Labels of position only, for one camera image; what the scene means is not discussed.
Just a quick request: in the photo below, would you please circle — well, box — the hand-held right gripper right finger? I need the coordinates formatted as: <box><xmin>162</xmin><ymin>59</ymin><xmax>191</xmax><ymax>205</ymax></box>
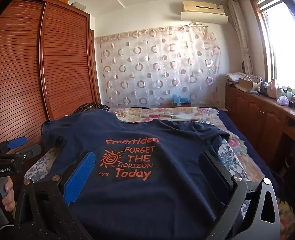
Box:
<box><xmin>198</xmin><ymin>151</ymin><xmax>281</xmax><ymax>240</ymax></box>

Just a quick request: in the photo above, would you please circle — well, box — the wooden low cabinet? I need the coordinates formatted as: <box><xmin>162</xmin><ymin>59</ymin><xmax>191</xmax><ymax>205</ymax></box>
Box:
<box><xmin>225</xmin><ymin>84</ymin><xmax>295</xmax><ymax>173</ymax></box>

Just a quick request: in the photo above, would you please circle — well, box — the wooden slatted wardrobe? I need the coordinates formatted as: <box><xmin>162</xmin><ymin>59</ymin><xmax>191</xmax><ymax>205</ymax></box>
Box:
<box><xmin>0</xmin><ymin>0</ymin><xmax>101</xmax><ymax>153</ymax></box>

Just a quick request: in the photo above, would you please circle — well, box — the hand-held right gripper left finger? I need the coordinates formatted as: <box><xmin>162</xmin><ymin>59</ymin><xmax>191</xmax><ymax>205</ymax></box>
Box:
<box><xmin>12</xmin><ymin>151</ymin><xmax>96</xmax><ymax>240</ymax></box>

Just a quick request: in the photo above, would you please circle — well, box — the cardboard box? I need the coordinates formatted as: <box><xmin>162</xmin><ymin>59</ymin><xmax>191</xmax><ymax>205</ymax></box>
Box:
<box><xmin>239</xmin><ymin>78</ymin><xmax>261</xmax><ymax>90</ymax></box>

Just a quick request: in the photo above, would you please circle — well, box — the dark studded cushion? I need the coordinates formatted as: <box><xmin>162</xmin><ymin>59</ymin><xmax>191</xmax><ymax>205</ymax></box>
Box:
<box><xmin>72</xmin><ymin>102</ymin><xmax>110</xmax><ymax>115</ymax></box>

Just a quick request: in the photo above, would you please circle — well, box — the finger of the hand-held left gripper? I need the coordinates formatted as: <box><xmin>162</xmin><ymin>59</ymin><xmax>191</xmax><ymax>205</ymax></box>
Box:
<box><xmin>11</xmin><ymin>144</ymin><xmax>42</xmax><ymax>162</ymax></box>
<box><xmin>0</xmin><ymin>136</ymin><xmax>28</xmax><ymax>157</ymax></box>

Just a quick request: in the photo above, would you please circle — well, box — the person's left hand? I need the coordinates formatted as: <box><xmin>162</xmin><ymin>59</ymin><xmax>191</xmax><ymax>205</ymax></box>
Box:
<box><xmin>0</xmin><ymin>177</ymin><xmax>14</xmax><ymax>213</ymax></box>

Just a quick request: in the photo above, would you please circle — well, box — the white air deflector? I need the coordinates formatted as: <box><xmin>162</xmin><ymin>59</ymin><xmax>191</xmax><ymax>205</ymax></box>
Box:
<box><xmin>180</xmin><ymin>11</ymin><xmax>230</xmax><ymax>25</ymax></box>

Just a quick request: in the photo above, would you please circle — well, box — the navy blue printed t-shirt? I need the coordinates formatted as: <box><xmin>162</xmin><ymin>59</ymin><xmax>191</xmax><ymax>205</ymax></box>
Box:
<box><xmin>41</xmin><ymin>111</ymin><xmax>240</xmax><ymax>240</ymax></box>

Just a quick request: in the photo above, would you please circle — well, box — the blue floral white bedspread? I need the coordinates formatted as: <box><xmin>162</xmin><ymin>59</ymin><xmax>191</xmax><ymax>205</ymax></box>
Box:
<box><xmin>110</xmin><ymin>107</ymin><xmax>295</xmax><ymax>233</ymax></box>

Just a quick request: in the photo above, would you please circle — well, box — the wall air conditioner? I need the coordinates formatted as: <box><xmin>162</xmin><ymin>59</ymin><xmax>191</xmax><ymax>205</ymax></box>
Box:
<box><xmin>182</xmin><ymin>1</ymin><xmax>225</xmax><ymax>15</ymax></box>

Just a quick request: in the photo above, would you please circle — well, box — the tied-back window curtain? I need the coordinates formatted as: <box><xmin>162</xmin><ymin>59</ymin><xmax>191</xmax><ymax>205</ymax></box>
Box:
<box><xmin>227</xmin><ymin>0</ymin><xmax>254</xmax><ymax>75</ymax></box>

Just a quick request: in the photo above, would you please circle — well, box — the navy bed sheet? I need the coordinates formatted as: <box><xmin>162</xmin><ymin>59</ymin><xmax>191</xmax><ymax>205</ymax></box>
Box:
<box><xmin>216</xmin><ymin>109</ymin><xmax>283</xmax><ymax>200</ymax></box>

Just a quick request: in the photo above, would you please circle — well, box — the blue tissue box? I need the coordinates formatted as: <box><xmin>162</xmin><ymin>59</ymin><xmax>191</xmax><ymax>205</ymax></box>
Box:
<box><xmin>172</xmin><ymin>94</ymin><xmax>191</xmax><ymax>107</ymax></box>

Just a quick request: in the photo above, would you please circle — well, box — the window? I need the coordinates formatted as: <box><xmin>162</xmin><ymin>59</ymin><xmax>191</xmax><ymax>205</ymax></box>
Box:
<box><xmin>249</xmin><ymin>0</ymin><xmax>295</xmax><ymax>100</ymax></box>

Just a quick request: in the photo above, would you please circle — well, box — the sheer circle-patterned curtain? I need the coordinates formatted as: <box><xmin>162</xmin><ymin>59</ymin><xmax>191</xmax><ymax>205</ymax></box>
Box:
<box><xmin>95</xmin><ymin>24</ymin><xmax>221</xmax><ymax>109</ymax></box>

